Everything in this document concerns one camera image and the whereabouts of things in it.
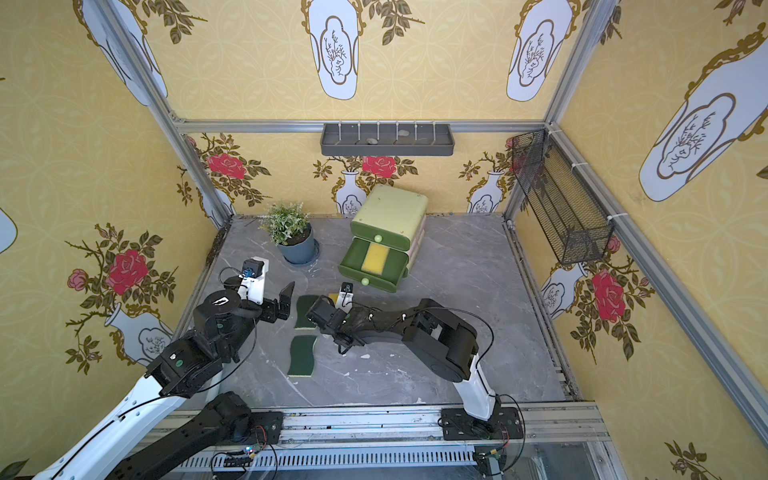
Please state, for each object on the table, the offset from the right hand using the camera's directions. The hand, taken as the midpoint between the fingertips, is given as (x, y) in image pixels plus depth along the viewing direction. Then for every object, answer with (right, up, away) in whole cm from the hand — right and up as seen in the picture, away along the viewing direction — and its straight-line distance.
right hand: (331, 325), depth 91 cm
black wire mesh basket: (+69, +35, -4) cm, 77 cm away
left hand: (-9, +16, -20) cm, 28 cm away
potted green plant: (-14, +30, +4) cm, 34 cm away
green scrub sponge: (-7, -7, -6) cm, 12 cm away
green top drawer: (+15, +27, -1) cm, 31 cm away
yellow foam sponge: (+13, +20, +7) cm, 25 cm away
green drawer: (+19, +16, +3) cm, 25 cm away
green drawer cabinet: (+18, +33, -1) cm, 37 cm away
